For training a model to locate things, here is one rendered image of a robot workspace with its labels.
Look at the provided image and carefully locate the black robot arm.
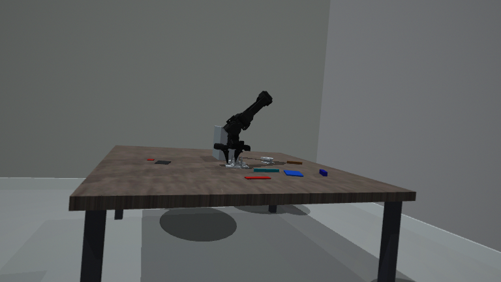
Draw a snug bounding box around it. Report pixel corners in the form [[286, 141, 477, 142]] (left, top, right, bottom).
[[223, 91, 273, 150]]

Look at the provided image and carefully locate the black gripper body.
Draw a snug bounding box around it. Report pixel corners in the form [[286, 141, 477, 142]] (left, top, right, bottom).
[[214, 134, 251, 151]]

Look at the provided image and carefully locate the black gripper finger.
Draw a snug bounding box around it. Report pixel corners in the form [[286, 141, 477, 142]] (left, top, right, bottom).
[[222, 150, 229, 163], [234, 150, 243, 161]]

